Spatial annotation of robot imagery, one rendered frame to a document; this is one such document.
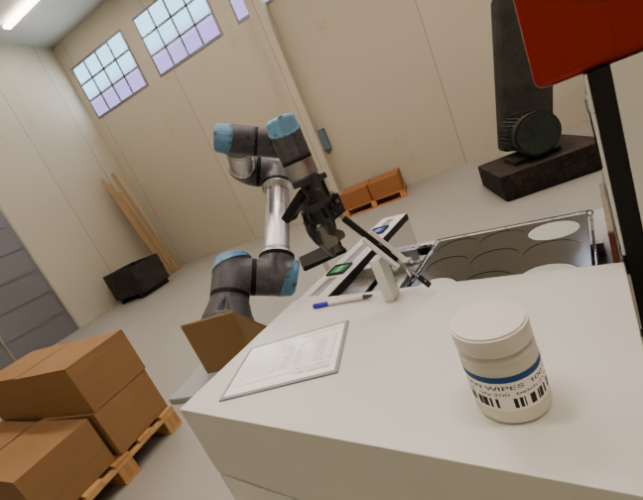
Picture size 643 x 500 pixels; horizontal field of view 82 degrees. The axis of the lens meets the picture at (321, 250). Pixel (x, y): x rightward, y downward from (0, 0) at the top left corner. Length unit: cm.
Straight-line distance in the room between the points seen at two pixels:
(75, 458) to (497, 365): 240
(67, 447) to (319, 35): 687
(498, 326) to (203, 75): 847
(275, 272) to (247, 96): 719
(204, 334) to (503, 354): 84
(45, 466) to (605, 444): 240
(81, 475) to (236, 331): 174
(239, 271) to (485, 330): 85
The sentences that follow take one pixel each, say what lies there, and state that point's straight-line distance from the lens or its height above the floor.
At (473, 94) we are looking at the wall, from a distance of 719.
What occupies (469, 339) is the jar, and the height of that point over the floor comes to 106.
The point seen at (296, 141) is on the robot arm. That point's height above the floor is 130.
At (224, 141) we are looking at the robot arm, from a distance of 98.
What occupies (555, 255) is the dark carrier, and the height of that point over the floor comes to 90.
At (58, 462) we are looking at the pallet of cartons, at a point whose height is 37.
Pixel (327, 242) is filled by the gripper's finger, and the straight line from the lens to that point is 93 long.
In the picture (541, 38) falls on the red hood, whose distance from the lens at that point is 57.
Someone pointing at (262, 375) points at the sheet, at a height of 97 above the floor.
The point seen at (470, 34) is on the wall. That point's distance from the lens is 724.
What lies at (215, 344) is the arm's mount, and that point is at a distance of 107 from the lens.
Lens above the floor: 126
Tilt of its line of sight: 14 degrees down
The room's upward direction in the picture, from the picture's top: 24 degrees counter-clockwise
